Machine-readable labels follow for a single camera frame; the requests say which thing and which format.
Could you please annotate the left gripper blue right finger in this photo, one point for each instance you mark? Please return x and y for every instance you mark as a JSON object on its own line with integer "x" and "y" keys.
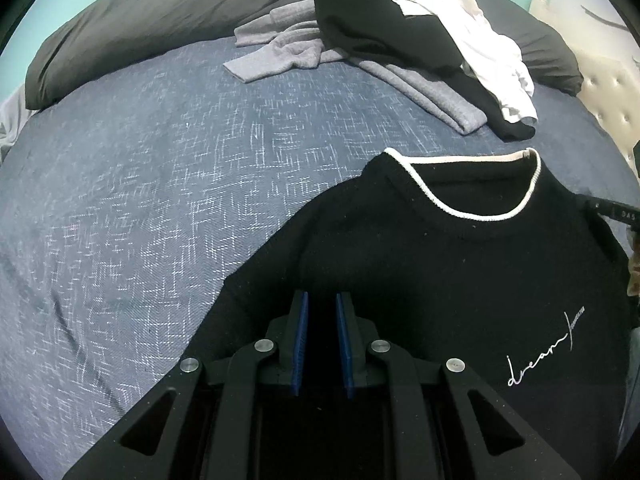
{"x": 441, "y": 420}

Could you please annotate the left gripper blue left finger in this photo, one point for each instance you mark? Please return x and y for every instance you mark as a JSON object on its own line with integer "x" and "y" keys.
{"x": 196, "y": 423}

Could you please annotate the black sweater white trim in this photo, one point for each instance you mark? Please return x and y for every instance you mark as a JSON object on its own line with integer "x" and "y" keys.
{"x": 485, "y": 259}

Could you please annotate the person's right hand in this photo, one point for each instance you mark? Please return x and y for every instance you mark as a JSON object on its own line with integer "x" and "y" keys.
{"x": 633, "y": 287}

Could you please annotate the cream tufted headboard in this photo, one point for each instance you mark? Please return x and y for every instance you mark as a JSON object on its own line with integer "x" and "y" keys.
{"x": 608, "y": 58}

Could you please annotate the white garment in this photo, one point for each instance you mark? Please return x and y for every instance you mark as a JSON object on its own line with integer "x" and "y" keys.
{"x": 494, "y": 60}

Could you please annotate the black garment in pile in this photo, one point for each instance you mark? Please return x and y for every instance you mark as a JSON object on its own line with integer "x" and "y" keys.
{"x": 376, "y": 30}

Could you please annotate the light grey duvet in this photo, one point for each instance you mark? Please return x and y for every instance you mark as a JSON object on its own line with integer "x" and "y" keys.
{"x": 13, "y": 117}

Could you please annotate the dark grey long pillow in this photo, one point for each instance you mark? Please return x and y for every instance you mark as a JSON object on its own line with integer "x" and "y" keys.
{"x": 112, "y": 34}

